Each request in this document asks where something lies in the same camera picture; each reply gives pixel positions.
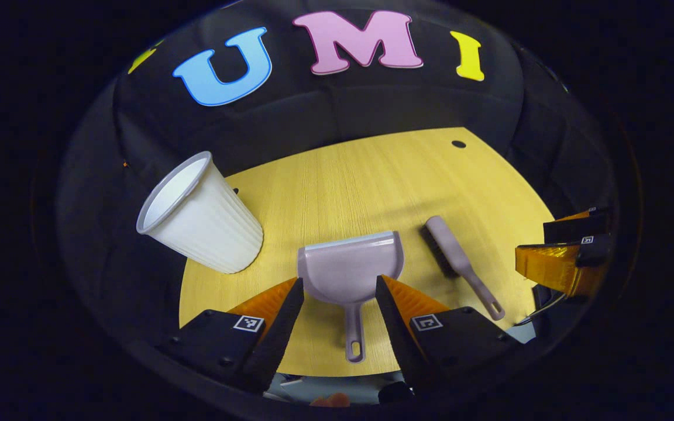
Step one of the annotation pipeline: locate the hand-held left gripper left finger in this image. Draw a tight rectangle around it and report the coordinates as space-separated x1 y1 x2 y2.
154 277 306 394

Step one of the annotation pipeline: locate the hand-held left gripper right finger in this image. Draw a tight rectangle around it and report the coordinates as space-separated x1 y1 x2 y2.
374 275 526 391

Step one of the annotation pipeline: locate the lilac dustpan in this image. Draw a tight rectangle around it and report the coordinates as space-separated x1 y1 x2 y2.
297 230 405 364

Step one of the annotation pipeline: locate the small lilac broom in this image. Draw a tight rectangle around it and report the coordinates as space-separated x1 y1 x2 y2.
418 215 507 322

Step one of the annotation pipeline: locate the white ribbed garbage bin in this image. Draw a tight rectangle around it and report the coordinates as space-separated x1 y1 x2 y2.
136 150 265 275

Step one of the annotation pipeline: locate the black backdrop cloth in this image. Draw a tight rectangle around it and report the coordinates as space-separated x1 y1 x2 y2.
56 0 618 328

